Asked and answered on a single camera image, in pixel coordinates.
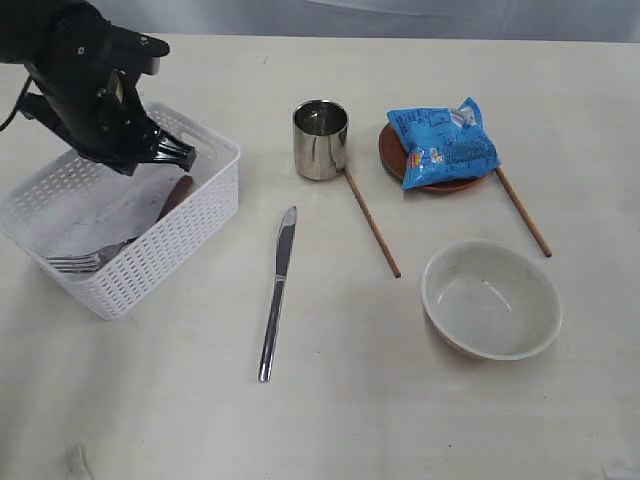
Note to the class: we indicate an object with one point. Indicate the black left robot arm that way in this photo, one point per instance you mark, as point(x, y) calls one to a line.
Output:
point(81, 84)

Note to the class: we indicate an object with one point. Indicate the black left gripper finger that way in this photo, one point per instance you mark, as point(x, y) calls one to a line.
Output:
point(167, 149)

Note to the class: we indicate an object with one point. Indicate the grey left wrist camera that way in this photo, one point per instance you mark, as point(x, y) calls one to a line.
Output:
point(136, 53)

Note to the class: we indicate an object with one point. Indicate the white ceramic bowl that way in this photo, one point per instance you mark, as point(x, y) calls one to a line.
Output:
point(490, 302)

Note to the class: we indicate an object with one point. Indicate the brown wooden chopstick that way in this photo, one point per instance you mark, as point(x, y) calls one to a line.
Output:
point(372, 225)
point(524, 214)

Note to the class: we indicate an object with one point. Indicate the white perforated plastic basket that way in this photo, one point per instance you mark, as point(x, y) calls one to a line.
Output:
point(73, 206)

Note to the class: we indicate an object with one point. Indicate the silver metal fork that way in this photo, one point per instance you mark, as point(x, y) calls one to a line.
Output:
point(89, 262)

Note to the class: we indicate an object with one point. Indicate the brown wooden spoon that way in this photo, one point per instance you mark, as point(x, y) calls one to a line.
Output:
point(178, 194)

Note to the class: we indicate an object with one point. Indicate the blue snack packet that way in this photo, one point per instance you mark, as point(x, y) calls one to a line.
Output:
point(443, 144)

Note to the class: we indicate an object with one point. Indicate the shiny steel cup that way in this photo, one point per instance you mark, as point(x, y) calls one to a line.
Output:
point(320, 128)

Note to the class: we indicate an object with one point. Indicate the round brown wooden plate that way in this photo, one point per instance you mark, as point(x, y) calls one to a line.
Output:
point(393, 158)

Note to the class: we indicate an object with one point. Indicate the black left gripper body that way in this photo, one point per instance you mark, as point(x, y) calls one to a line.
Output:
point(120, 138)

